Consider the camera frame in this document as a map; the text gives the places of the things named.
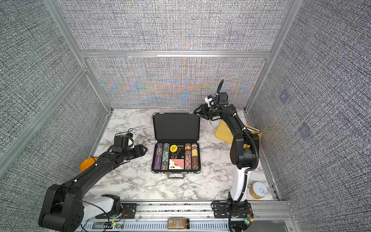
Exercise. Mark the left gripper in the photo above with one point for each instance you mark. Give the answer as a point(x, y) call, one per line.
point(139, 151)

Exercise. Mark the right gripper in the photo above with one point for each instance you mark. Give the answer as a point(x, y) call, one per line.
point(203, 111)

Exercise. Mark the black poker set case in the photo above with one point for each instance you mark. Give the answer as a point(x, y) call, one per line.
point(176, 129)

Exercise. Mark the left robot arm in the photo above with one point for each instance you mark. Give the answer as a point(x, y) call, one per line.
point(63, 208)

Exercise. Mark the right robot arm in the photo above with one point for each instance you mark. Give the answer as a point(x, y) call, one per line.
point(244, 153)

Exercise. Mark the purple poker chip row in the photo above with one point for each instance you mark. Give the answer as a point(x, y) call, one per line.
point(158, 156)

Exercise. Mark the green poker chip row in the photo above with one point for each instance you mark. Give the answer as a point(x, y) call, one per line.
point(165, 156)

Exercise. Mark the red poker chip row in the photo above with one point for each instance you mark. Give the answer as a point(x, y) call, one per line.
point(188, 157)

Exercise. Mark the yellow plastic tray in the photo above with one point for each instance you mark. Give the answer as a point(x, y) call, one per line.
point(223, 133)

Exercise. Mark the orange lid container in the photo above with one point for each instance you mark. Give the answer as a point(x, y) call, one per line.
point(87, 163)

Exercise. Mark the yellow brown chip row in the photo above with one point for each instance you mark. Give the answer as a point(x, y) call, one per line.
point(195, 157)

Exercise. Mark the yellow dealer button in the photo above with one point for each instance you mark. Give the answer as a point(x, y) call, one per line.
point(173, 148)

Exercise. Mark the playing card deck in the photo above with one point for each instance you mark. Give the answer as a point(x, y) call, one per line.
point(176, 164)

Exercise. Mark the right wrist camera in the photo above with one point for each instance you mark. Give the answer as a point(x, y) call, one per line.
point(211, 101)

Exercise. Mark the brown bottle on rail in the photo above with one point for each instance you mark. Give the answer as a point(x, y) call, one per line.
point(178, 224)

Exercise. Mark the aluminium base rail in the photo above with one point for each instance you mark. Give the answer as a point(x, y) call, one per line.
point(199, 216)

